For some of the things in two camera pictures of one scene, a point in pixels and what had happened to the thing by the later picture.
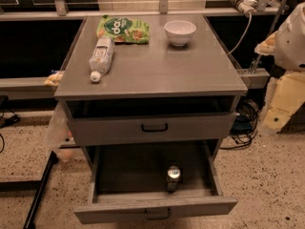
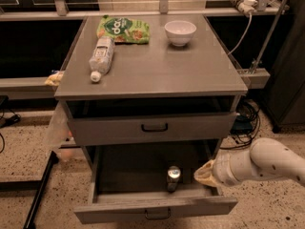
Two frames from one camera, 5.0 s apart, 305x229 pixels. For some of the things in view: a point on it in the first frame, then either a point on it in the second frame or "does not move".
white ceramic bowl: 179,31 does not move
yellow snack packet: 54,78 does not move
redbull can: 172,175 does not move
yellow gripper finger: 268,46 → 225,169
